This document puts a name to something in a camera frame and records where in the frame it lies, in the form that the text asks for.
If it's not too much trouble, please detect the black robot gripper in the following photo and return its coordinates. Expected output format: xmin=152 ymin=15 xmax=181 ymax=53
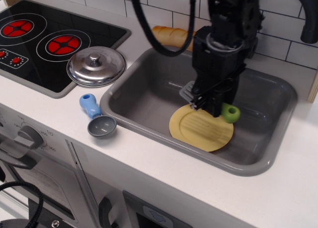
xmin=191 ymin=26 xmax=247 ymax=118

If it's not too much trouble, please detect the grey spatula green handle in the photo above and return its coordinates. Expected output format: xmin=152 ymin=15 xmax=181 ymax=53
xmin=179 ymin=81 xmax=240 ymax=123

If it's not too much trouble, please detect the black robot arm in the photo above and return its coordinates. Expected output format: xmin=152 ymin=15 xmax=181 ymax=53
xmin=191 ymin=0 xmax=263 ymax=117

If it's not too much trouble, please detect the yellow plate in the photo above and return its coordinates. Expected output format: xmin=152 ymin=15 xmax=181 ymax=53
xmin=169 ymin=105 xmax=234 ymax=152

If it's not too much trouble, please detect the grey sink basin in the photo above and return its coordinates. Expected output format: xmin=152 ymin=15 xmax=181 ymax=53
xmin=100 ymin=49 xmax=298 ymax=176

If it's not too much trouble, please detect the toy bread loaf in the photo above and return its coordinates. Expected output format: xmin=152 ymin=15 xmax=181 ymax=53
xmin=152 ymin=25 xmax=188 ymax=48

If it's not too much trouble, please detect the black faucet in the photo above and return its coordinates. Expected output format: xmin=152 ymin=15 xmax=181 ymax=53
xmin=244 ymin=0 xmax=318 ymax=60

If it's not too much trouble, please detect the silver pot lid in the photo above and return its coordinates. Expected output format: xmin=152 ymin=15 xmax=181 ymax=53
xmin=67 ymin=46 xmax=127 ymax=87

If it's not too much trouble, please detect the black toy stovetop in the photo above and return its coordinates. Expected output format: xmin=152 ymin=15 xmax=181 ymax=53
xmin=0 ymin=0 xmax=131 ymax=98

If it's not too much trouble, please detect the grey oven knob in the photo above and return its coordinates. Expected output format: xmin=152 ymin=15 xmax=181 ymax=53
xmin=14 ymin=126 xmax=43 ymax=150

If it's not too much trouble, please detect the black braided cable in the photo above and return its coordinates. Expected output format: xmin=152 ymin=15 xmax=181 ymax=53
xmin=0 ymin=181 xmax=44 ymax=228
xmin=129 ymin=0 xmax=197 ymax=57

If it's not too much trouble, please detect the blue handled grey scoop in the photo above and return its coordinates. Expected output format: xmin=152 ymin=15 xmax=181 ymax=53
xmin=79 ymin=93 xmax=117 ymax=139

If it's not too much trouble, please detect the grey oven door handle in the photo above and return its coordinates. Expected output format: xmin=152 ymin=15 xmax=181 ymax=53
xmin=0 ymin=138 xmax=41 ymax=170

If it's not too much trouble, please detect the black braided cable lower left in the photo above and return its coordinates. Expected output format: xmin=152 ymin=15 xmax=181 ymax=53
xmin=0 ymin=181 xmax=44 ymax=228

